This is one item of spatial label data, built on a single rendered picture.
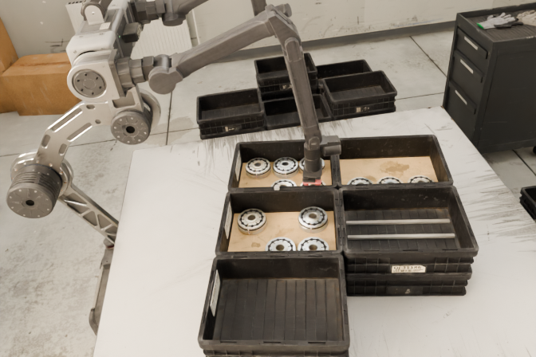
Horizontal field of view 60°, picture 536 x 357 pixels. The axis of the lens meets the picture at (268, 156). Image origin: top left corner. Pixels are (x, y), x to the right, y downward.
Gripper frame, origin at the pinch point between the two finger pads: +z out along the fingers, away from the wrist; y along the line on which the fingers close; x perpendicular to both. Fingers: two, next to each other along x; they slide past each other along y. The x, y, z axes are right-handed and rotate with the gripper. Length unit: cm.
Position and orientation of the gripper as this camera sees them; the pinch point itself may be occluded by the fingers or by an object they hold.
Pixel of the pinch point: (313, 186)
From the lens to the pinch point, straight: 175.8
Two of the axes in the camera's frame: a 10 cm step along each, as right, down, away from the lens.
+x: -9.9, -0.3, 1.7
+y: 1.5, -6.1, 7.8
